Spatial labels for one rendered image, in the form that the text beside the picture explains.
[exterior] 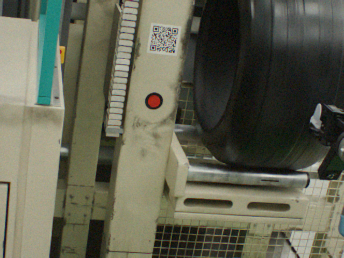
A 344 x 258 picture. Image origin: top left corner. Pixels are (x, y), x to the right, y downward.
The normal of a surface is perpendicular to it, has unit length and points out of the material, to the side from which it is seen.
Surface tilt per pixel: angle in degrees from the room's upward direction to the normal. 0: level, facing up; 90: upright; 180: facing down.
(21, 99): 0
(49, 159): 90
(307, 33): 62
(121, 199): 90
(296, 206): 90
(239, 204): 90
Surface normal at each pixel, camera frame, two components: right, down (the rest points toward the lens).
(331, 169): 0.09, 0.79
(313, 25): 0.23, -0.18
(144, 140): 0.17, 0.37
